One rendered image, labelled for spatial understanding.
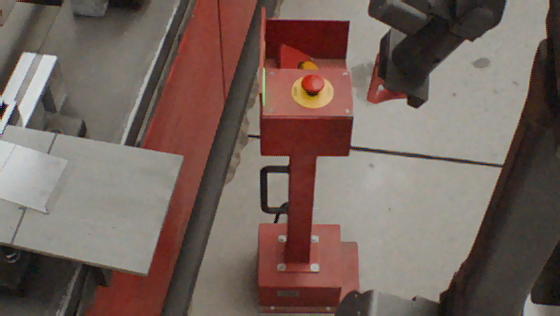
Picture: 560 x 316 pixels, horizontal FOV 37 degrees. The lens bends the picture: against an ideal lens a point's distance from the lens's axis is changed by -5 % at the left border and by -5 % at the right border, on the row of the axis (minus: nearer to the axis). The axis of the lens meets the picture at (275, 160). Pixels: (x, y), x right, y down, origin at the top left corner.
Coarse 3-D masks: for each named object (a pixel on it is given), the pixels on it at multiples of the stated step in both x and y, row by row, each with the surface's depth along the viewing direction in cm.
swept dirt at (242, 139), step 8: (280, 0) 272; (256, 80) 253; (256, 88) 251; (256, 96) 249; (248, 104) 247; (240, 128) 242; (240, 136) 241; (240, 144) 239; (232, 160) 236; (232, 168) 235; (232, 176) 233; (224, 184) 232; (192, 304) 212
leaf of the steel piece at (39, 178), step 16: (16, 160) 114; (32, 160) 114; (48, 160) 114; (64, 160) 114; (0, 176) 113; (16, 176) 113; (32, 176) 113; (48, 176) 113; (64, 176) 111; (0, 192) 111; (16, 192) 111; (32, 192) 111; (48, 192) 111; (32, 208) 110; (48, 208) 109
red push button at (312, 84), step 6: (306, 78) 147; (312, 78) 147; (318, 78) 147; (306, 84) 147; (312, 84) 147; (318, 84) 147; (324, 84) 147; (306, 90) 147; (312, 90) 146; (318, 90) 147; (312, 96) 149
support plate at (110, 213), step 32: (96, 160) 115; (128, 160) 115; (160, 160) 115; (64, 192) 112; (96, 192) 112; (128, 192) 112; (160, 192) 112; (0, 224) 109; (32, 224) 109; (64, 224) 109; (96, 224) 109; (128, 224) 109; (160, 224) 109; (64, 256) 106; (96, 256) 106; (128, 256) 106
